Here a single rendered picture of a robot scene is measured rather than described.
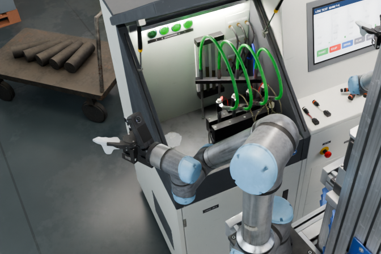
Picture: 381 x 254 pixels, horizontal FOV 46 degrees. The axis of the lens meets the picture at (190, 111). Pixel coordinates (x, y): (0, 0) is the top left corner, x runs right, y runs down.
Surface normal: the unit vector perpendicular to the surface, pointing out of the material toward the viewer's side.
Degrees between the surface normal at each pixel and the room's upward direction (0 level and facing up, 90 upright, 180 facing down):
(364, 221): 90
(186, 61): 90
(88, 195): 0
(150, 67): 90
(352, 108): 0
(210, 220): 90
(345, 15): 76
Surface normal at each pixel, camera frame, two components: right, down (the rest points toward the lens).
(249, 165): -0.56, 0.48
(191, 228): 0.40, 0.59
